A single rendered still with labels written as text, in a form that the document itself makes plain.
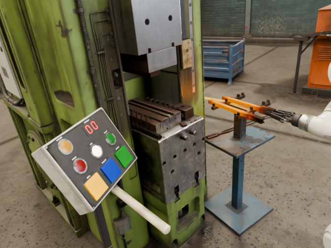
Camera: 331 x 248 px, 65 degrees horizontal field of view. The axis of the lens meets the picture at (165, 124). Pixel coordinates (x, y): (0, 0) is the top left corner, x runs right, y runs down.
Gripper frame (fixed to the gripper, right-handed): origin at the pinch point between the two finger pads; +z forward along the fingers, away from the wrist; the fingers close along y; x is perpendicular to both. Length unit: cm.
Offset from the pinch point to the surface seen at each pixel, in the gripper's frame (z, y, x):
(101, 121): 14, -98, 23
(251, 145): 7.4, -3.6, -26.1
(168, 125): 27, -55, 1
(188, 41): 43, -24, 42
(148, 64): 26, -64, 38
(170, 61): 27, -50, 37
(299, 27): 331, 642, -44
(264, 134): 10.6, 15.0, -26.1
